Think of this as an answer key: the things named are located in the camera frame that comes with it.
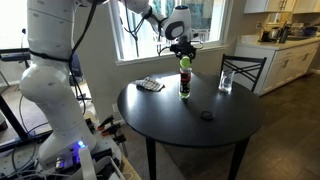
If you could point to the green tennis ball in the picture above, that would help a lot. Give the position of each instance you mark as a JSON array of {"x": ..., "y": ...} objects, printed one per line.
[{"x": 185, "y": 62}]

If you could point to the black clamp with silver tip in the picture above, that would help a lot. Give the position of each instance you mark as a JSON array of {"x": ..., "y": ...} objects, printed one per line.
[{"x": 120, "y": 140}]

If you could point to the clear glass cup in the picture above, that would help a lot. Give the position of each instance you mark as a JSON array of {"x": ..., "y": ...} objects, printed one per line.
[{"x": 226, "y": 81}]

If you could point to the white framed window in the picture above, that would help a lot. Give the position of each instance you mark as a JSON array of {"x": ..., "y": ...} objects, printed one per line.
[{"x": 213, "y": 33}]

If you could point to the white kitchen counter cabinet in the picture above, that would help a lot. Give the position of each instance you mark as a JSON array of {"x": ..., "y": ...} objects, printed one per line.
[{"x": 286, "y": 63}]

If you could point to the round black table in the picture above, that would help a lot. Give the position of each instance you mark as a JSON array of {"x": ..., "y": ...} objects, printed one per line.
[{"x": 166, "y": 116}]

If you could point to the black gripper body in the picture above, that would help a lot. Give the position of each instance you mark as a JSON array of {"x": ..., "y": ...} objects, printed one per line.
[{"x": 183, "y": 50}]

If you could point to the wooden robot stand top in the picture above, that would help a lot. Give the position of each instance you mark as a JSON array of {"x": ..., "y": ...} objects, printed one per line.
[{"x": 130, "y": 171}]

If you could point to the silver kettle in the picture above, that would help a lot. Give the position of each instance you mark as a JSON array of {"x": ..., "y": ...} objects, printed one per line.
[{"x": 274, "y": 34}]

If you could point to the white wall outlet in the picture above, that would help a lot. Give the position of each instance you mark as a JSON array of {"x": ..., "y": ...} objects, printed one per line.
[{"x": 115, "y": 107}]

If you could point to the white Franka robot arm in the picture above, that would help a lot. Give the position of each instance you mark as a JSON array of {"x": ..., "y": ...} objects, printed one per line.
[{"x": 50, "y": 83}]

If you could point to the checkered dish cloth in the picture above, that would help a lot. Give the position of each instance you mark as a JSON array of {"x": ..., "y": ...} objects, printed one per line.
[{"x": 150, "y": 84}]

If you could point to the blue office chair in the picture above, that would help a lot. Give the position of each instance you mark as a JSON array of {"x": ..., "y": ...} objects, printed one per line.
[{"x": 77, "y": 66}]

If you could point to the black round lid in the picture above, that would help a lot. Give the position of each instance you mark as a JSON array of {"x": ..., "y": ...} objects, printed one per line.
[{"x": 207, "y": 115}]

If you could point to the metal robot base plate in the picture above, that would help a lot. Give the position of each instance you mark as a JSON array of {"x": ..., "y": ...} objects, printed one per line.
[{"x": 106, "y": 150}]

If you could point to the black coffee maker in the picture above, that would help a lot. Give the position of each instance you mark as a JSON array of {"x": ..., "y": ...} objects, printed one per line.
[{"x": 284, "y": 33}]

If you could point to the black desk frame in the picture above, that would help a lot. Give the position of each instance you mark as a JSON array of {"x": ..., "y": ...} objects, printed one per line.
[{"x": 10, "y": 116}]

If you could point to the white wall cabinets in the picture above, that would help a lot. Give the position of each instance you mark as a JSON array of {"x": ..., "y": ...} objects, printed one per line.
[{"x": 283, "y": 5}]

